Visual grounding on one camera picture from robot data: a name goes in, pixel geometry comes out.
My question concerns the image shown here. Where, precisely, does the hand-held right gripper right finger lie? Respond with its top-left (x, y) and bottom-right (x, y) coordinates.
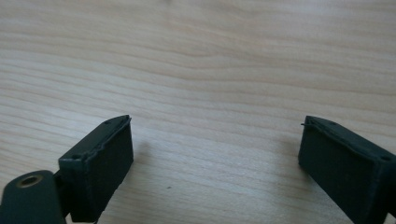
top-left (297, 115), bottom-right (396, 224)

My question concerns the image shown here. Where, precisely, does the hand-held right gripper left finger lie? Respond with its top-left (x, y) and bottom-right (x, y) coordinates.
top-left (58, 114), bottom-right (134, 224)

